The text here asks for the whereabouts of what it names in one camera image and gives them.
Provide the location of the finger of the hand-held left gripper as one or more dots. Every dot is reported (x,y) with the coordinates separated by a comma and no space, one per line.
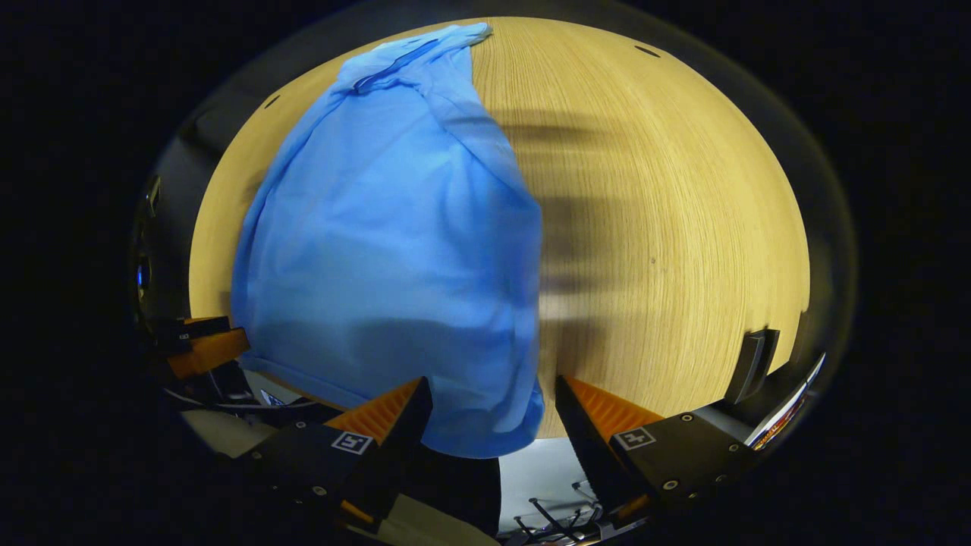
(208,353)

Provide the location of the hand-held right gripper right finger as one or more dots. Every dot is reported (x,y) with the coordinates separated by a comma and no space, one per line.
(588,440)

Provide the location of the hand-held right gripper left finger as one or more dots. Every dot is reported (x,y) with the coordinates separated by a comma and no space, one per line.
(402,425)

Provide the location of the light blue T-shirt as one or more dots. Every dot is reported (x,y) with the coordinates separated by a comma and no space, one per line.
(394,250)

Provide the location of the dark grey curved bar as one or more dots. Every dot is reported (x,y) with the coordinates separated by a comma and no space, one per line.
(752,365)

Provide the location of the white-edged printed board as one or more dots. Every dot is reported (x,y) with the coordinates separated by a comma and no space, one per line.
(789,406)

